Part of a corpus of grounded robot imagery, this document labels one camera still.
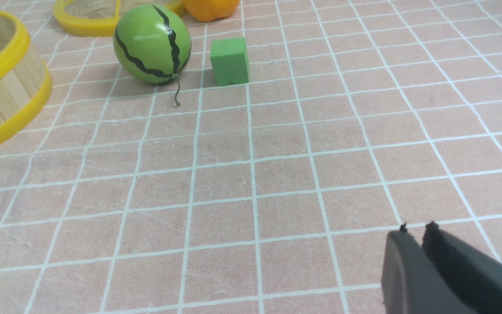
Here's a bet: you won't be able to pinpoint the green toy watermelon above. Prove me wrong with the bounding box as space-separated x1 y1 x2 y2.
113 4 193 107

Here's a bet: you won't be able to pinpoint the bamboo steamer tray yellow rims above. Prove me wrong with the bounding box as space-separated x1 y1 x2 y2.
0 11 53 145

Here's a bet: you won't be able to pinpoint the orange yellow toy pear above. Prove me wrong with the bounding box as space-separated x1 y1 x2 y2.
182 0 240 23

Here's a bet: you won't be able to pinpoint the pink checkered tablecloth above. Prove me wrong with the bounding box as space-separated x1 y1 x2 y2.
0 0 502 314

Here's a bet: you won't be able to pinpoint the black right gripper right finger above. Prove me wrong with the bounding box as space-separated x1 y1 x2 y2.
422 221 502 314

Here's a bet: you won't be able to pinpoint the woven bamboo steamer lid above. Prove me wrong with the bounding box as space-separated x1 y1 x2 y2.
53 0 187 37

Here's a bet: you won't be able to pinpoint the green foam cube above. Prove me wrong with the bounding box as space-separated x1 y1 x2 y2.
210 37 250 87

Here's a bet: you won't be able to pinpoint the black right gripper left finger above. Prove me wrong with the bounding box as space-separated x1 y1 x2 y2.
381 223 476 314

